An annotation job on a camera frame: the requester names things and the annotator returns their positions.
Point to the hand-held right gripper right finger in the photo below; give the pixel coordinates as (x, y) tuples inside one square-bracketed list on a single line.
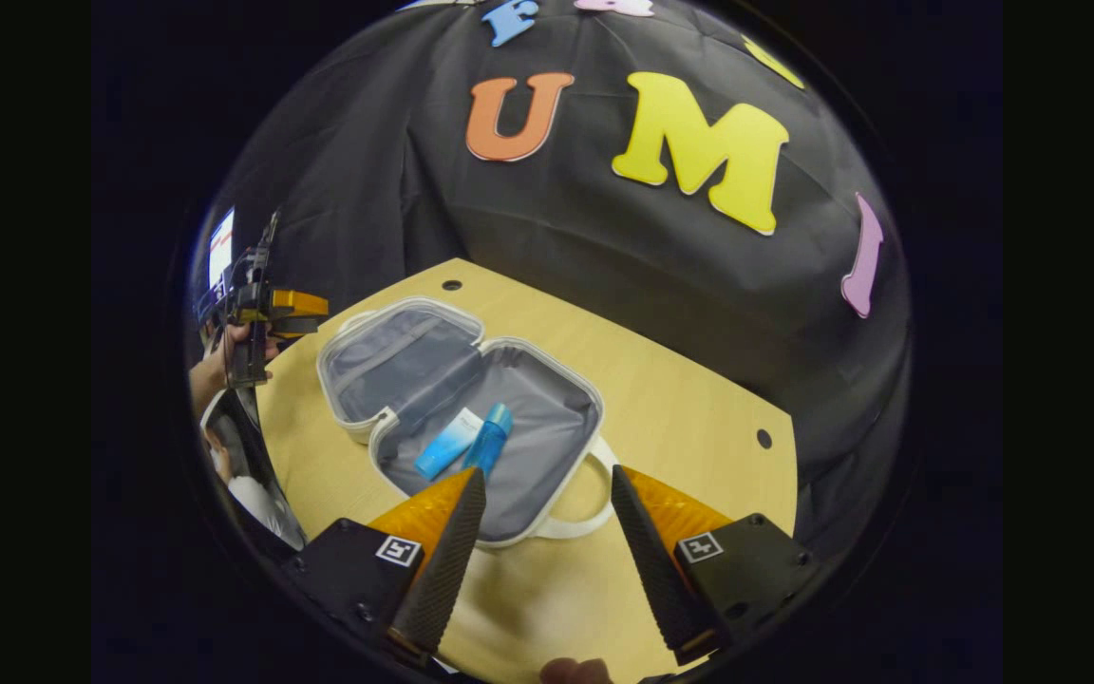
[(651, 560)]

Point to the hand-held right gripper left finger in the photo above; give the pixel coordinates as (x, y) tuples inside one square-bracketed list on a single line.
[(443, 570)]

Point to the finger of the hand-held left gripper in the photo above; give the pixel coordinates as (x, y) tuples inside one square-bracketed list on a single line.
[(292, 329), (300, 303)]

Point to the light blue skincare tube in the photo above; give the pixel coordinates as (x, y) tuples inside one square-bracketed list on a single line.
[(447, 444)]

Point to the blue capped skincare bottle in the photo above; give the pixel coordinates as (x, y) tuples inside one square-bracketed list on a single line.
[(490, 437)]

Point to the white suitcase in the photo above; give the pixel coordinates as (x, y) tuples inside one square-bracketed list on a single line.
[(518, 418)]

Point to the computer monitor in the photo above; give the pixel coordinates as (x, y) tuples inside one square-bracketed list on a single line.
[(221, 247)]

